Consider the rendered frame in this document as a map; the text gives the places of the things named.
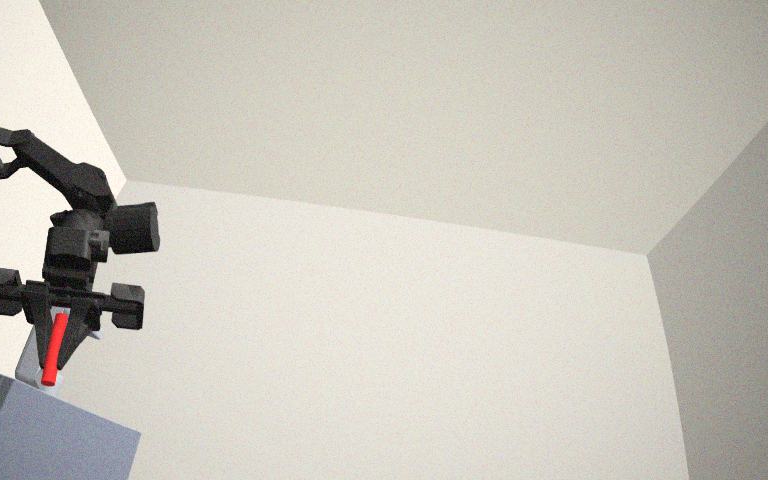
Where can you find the red peg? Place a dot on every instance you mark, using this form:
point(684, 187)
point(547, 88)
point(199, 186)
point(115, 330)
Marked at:
point(50, 368)

